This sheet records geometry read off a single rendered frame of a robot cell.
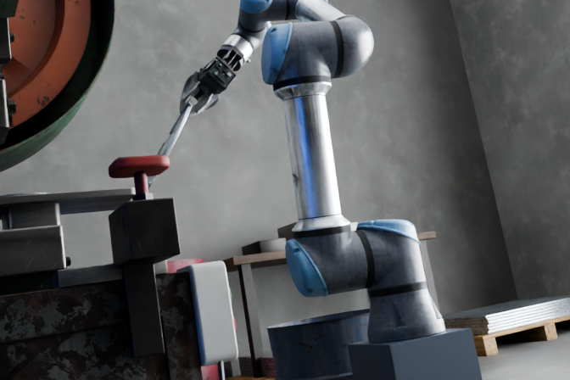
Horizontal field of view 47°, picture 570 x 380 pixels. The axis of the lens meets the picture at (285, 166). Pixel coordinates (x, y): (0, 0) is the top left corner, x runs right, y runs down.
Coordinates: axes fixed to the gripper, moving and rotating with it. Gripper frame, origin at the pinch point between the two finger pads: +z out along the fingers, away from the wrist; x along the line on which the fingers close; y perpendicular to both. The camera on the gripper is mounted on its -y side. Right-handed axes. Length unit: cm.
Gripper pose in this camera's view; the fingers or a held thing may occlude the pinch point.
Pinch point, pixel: (184, 112)
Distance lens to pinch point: 162.9
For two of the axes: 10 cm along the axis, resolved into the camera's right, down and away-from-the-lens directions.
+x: 7.1, 6.6, 2.4
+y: 5.1, -2.5, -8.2
